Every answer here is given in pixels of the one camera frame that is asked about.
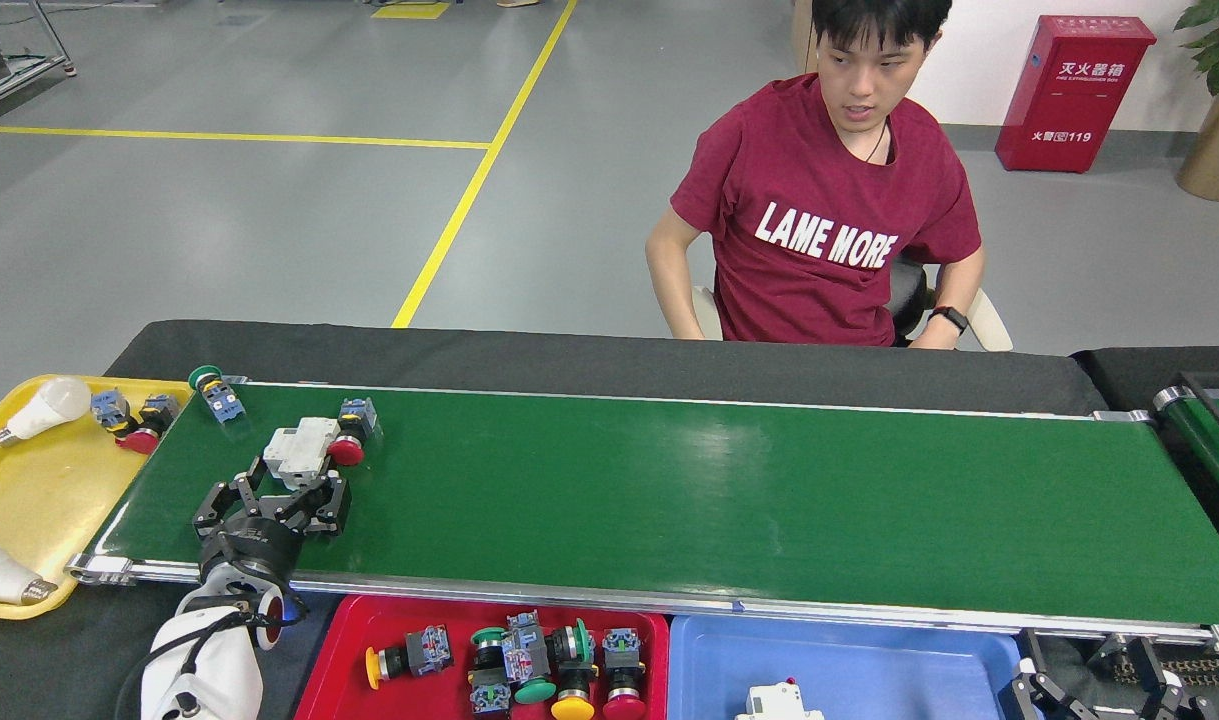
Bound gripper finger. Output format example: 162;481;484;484
1134;640;1215;720
999;630;1095;720
191;455;270;541
274;470;352;541

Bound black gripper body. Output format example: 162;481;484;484
197;510;305;586

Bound white circuit breaker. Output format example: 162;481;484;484
735;677;826;720
262;417;342;491

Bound red push button switch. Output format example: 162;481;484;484
117;394;180;456
327;397;380;467
602;627;648;720
91;388;142;439

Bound yellow push button switch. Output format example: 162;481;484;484
365;625;455;691
551;660;598;720

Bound blue plastic tray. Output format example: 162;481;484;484
667;614;1030;720

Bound yellow plastic tray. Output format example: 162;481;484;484
0;375;192;621

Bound red plastic tray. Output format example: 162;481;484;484
294;595;670;720

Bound green feeder conveyor belt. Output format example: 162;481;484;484
1154;372;1219;521

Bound long green conveyor belt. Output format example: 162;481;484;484
66;375;1219;641

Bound black table cloth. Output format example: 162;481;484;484
0;320;1219;720
1069;346;1219;416

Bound grey office chair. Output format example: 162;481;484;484
691;258;1014;352

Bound metal shelf rack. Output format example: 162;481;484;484
0;0;77;136

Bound person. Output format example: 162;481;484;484
645;0;986;350

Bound red fire extinguisher box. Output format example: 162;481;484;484
995;14;1158;174

